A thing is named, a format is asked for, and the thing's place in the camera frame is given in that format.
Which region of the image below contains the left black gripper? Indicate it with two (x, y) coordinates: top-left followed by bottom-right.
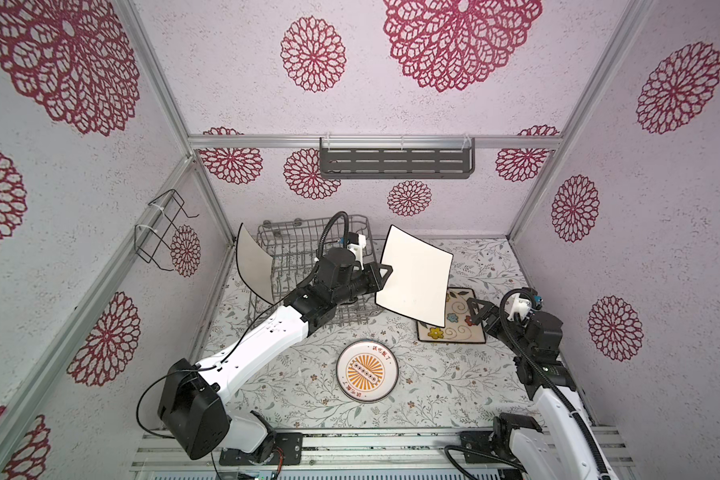
(333, 260), (393, 307)

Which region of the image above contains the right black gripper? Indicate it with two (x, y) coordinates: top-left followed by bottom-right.
(468, 297), (531, 362)

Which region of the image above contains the floral patterned square plate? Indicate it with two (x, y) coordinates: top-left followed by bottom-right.
(417, 287), (486, 344)

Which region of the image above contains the round plate orange pattern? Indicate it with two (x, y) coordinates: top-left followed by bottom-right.
(336, 340), (400, 403)

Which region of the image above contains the white square plate black rim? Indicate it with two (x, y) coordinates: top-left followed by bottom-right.
(235, 224), (275, 305)

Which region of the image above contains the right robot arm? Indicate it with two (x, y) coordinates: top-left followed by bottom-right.
(443, 287), (618, 479)

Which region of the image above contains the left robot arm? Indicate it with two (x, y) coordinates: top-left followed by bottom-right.
(156, 211), (393, 460)

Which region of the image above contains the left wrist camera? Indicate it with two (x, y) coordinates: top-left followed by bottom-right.
(343, 232), (367, 259)

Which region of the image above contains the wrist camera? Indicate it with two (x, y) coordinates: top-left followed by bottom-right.
(508, 287), (543, 322)
(343, 232), (367, 259)

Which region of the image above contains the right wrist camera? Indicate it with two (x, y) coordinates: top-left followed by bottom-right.
(508, 287), (543, 322)

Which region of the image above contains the grey wire dish rack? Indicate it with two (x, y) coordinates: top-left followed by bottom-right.
(248, 214), (381, 326)

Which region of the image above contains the grey slotted wall shelf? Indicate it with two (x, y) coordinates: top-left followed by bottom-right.
(318, 138), (475, 180)

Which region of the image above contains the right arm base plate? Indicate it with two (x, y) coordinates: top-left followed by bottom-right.
(459, 430), (516, 461)

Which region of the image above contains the aluminium mounting rail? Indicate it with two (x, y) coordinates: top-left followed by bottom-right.
(130, 427), (636, 475)

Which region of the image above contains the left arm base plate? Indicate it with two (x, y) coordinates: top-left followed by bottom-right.
(219, 432), (304, 467)

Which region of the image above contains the black wire wall holder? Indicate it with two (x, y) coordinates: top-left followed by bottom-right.
(133, 189), (201, 277)

